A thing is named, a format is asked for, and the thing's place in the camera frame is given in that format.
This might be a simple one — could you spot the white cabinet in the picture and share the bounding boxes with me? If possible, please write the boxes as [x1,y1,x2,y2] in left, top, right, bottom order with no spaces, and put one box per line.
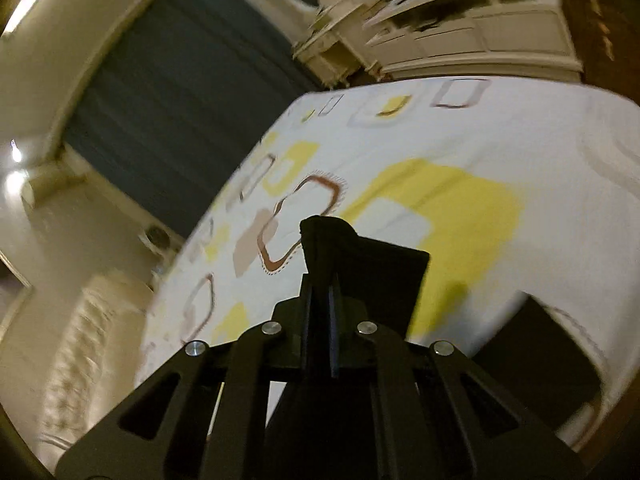
[362,0,586,84]

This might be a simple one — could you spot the cream tufted headboard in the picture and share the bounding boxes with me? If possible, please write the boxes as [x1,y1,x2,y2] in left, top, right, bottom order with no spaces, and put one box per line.
[34,270,157,461]

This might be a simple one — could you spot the blue curtain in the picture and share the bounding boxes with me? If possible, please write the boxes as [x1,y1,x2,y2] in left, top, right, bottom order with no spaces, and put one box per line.
[62,0,322,239]

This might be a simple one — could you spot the bed with printed sheet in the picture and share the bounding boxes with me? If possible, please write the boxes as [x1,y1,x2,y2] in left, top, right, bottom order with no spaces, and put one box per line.
[134,77,640,462]

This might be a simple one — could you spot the long ceiling light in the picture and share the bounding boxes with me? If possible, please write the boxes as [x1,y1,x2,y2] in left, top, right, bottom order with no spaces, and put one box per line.
[2,0,57,37]

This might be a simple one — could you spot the black pants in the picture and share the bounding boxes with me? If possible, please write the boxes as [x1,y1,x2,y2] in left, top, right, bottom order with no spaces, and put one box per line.
[261,215,602,480]

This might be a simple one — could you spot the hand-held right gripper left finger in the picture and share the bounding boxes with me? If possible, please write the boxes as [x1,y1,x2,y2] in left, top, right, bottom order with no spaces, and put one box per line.
[54,274,325,480]

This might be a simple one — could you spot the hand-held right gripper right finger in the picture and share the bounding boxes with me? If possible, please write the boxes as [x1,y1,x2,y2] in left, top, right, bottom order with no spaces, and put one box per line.
[327,276,587,480]

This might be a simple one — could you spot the white dresser with oval mirror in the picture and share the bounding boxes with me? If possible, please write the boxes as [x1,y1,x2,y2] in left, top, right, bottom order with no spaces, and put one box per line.
[264,0,382,89]

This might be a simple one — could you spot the small fan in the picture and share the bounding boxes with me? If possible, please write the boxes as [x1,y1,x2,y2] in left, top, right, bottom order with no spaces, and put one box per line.
[141,225,174,252]

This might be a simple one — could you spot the white air conditioner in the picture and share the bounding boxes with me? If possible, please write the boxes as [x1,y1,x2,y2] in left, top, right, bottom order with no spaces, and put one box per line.
[22,164,82,207]

